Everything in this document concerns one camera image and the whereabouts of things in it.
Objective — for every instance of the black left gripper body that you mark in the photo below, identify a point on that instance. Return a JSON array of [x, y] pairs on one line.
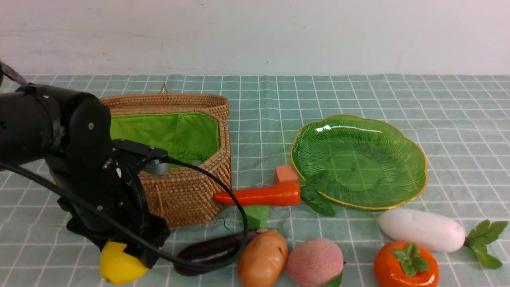
[[115, 191]]

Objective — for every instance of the yellow toy lemon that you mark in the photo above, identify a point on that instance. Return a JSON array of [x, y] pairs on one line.
[[118, 267]]

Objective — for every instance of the dark purple toy eggplant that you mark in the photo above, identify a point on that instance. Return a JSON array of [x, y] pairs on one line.
[[213, 251]]

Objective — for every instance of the brown toy potato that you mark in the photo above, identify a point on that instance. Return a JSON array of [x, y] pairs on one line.
[[263, 260]]

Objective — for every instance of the orange toy carrot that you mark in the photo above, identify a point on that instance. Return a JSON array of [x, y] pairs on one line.
[[289, 194]]

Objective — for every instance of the white toy radish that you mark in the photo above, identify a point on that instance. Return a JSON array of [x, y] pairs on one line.
[[441, 234]]

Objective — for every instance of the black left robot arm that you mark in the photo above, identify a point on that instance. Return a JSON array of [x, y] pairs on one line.
[[70, 131]]

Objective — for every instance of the woven rattan basket green lining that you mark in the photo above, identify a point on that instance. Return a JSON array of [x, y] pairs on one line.
[[182, 196]]

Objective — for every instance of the woven rattan basket lid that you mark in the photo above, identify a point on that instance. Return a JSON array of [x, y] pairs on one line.
[[164, 101]]

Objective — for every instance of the green foam cube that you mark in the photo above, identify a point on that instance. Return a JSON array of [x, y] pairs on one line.
[[257, 216]]

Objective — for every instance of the orange foam cube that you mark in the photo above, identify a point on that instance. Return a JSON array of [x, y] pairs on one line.
[[285, 173]]

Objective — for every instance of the pink toy peach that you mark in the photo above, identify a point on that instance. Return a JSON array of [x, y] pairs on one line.
[[315, 263]]

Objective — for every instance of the green leaf-shaped glass plate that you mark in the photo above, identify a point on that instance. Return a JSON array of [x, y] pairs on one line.
[[358, 162]]

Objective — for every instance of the orange toy persimmon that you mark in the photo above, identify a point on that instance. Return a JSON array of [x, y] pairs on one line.
[[405, 264]]

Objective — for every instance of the green checkered tablecloth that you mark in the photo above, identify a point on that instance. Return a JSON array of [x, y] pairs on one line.
[[461, 123]]

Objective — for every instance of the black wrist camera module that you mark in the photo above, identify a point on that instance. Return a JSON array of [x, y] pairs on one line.
[[137, 157]]

